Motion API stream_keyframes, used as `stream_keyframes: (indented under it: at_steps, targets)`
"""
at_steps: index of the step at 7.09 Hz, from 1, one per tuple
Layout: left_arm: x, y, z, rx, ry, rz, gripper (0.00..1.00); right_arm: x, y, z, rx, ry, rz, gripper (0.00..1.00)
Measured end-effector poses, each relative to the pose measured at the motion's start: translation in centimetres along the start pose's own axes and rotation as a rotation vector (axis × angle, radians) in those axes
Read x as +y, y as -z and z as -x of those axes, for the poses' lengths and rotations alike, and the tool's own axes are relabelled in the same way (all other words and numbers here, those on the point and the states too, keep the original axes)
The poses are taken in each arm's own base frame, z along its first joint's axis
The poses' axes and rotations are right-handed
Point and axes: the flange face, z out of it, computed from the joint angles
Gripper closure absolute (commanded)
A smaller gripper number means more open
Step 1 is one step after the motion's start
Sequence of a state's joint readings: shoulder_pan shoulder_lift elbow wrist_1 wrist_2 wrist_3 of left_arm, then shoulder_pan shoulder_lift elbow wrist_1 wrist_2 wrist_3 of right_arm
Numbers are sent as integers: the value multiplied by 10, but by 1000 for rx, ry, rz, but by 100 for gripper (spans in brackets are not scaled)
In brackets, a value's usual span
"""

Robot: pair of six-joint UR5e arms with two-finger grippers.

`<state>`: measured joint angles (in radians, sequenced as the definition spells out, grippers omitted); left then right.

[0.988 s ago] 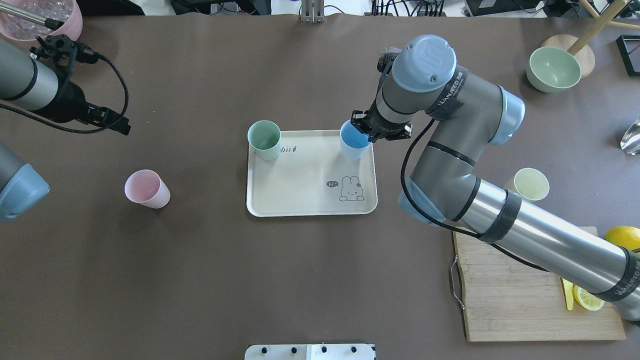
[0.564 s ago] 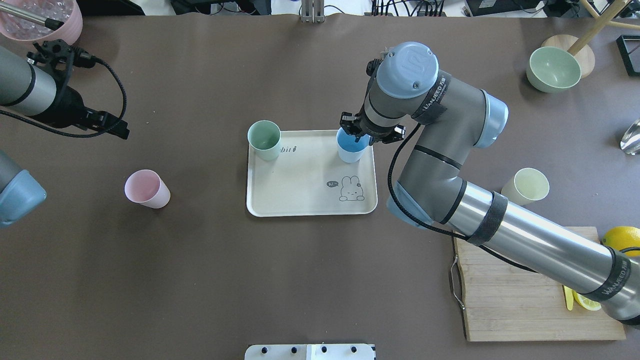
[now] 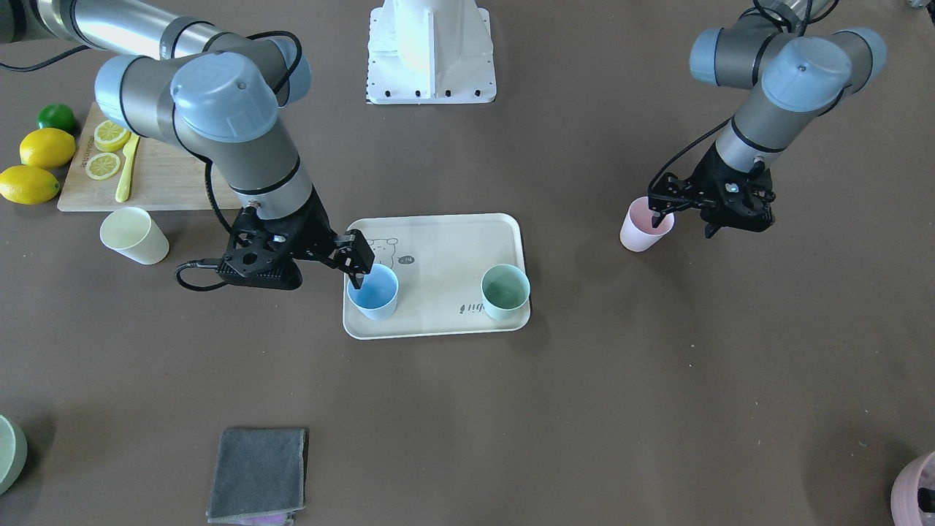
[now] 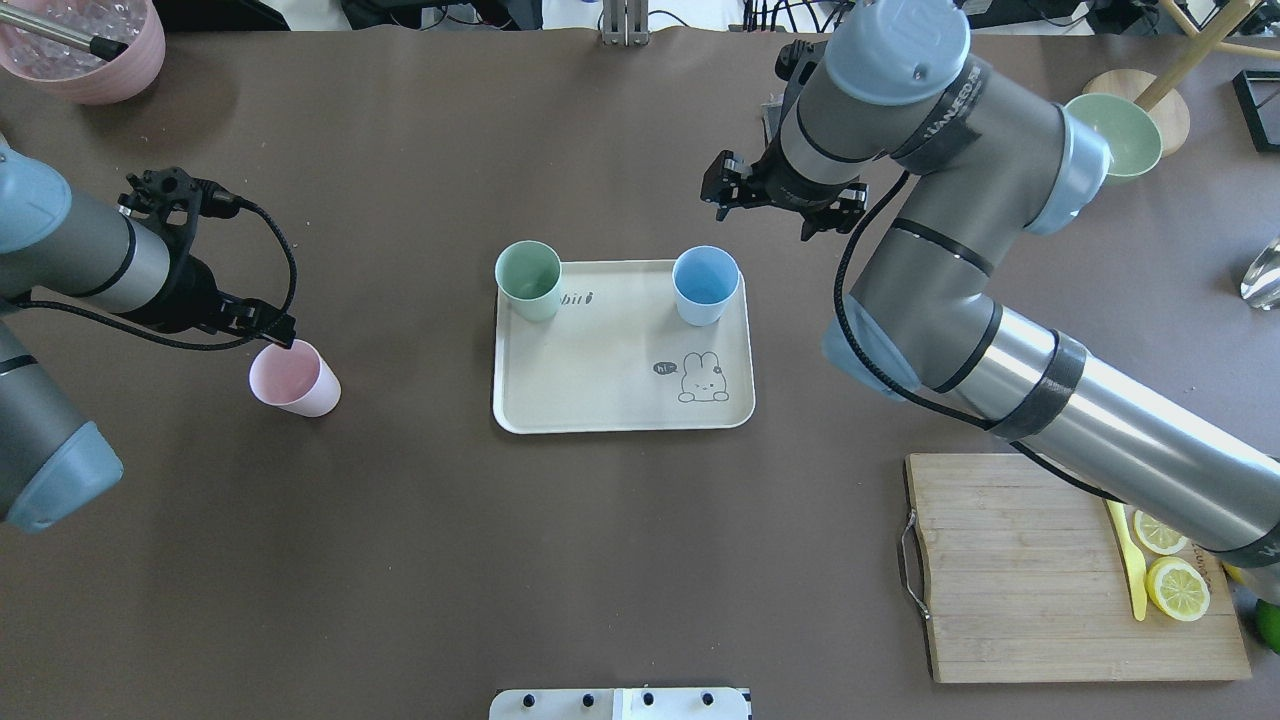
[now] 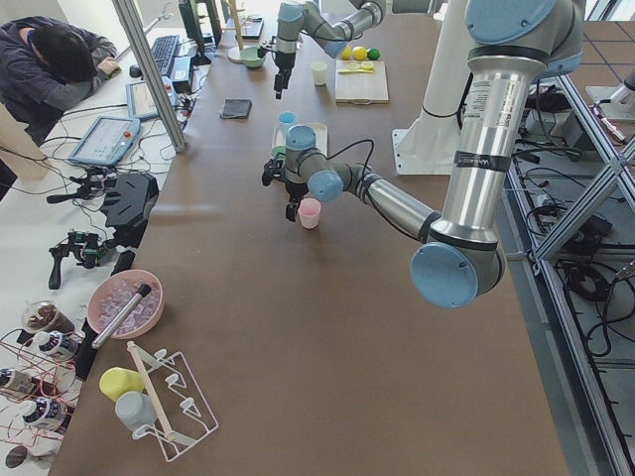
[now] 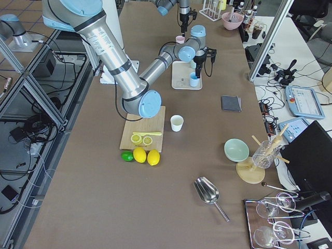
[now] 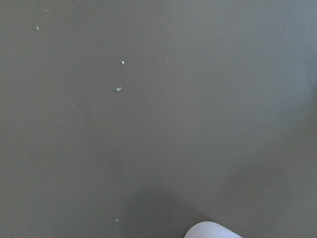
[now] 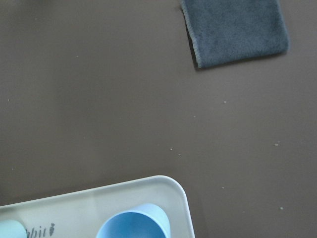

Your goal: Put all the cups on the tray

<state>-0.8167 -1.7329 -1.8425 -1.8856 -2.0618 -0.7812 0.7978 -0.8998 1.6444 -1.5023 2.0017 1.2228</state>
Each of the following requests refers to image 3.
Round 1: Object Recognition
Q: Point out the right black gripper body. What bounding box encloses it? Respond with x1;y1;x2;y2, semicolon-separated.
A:
216;191;375;290

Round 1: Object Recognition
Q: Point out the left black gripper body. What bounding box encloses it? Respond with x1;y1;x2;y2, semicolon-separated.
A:
648;146;776;237

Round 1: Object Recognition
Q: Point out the pink plastic cup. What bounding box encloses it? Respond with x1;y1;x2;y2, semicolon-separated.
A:
619;197;676;253

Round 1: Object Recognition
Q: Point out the blue plastic cup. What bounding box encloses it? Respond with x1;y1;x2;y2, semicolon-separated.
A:
346;264;400;321

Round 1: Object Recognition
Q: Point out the cream plastic cup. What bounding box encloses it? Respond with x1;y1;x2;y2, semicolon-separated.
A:
99;207;169;265

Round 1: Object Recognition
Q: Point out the green plastic cup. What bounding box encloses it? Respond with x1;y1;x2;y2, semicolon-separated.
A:
481;264;531;321

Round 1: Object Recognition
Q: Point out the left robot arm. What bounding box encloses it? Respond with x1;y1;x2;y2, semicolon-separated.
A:
647;1;888;237

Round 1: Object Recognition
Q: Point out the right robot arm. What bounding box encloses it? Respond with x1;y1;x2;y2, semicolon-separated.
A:
2;1;374;290

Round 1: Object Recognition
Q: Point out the cream serving tray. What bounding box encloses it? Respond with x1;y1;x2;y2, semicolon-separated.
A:
342;213;531;340

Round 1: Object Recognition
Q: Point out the wooden cutting board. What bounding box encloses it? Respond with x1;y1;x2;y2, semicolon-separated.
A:
57;103;211;212

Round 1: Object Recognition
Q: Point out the yellow plastic knife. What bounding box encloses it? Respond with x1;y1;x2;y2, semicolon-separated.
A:
114;133;140;203

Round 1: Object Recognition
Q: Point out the lemon half slice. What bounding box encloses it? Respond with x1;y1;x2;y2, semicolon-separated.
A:
84;152;121;180

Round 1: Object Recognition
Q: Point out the gray folded cloth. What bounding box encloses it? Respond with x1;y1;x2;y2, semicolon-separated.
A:
206;427;307;525

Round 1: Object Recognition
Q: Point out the whole yellow lemon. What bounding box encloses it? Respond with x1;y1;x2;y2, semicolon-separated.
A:
19;129;77;169

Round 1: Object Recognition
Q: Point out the green lime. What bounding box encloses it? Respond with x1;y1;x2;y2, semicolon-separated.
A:
36;104;77;133

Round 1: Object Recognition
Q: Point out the green bowl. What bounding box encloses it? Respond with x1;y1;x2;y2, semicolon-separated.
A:
0;415;28;494

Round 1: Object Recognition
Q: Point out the pink bowl with ice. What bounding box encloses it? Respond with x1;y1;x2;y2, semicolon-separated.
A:
890;452;934;525

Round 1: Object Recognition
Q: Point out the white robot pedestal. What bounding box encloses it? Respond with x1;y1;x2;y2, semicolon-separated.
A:
365;1;497;104

